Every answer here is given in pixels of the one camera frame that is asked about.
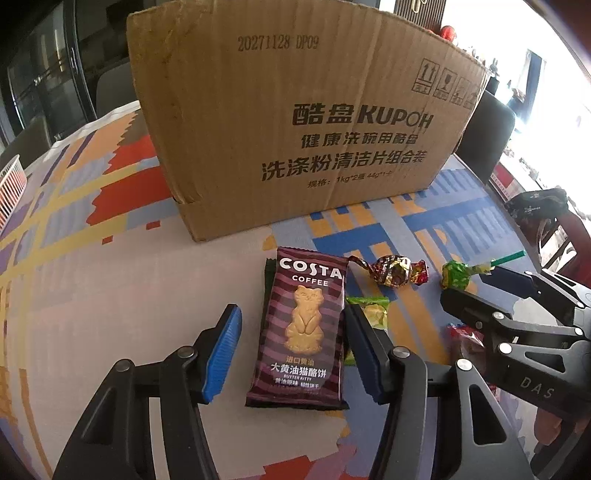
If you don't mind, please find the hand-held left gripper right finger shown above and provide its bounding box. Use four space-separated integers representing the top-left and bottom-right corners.
344 302 522 480

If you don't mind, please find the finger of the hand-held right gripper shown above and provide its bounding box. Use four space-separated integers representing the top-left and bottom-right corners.
440 290 591 418
492 269 591 320

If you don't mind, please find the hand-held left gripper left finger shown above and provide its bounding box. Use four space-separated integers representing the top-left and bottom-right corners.
53 303 243 480

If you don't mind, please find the green lollipop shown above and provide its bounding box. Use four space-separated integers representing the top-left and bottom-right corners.
441 250 527 292

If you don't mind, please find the red candy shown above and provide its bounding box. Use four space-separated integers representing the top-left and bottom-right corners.
445 323 490 374

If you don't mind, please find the green candy packet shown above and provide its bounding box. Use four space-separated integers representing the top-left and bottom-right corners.
345 296 391 365

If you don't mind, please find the striped purple biscuit packet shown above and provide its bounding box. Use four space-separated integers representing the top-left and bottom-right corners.
245 247 350 411

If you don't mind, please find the brown candy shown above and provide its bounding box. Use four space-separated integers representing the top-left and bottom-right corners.
348 255 429 289

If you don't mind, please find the brown cardboard box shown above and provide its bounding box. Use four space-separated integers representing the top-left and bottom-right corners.
126 0 491 243

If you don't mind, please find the reddish brown chair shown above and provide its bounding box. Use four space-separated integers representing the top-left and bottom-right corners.
554 208 591 287

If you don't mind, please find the black backpack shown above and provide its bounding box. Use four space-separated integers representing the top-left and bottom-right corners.
505 188 573 278

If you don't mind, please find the colourful patterned tablecloth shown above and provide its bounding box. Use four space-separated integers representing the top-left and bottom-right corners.
0 99 555 480

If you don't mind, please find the dark dining chair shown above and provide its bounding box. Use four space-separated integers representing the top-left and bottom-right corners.
455 90 515 183
0 115 51 162
95 60 139 118

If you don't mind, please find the white fruit basket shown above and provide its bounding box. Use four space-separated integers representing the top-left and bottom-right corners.
0 154 28 222

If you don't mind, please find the dark glass sliding door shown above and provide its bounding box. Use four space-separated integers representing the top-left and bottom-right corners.
0 0 134 139

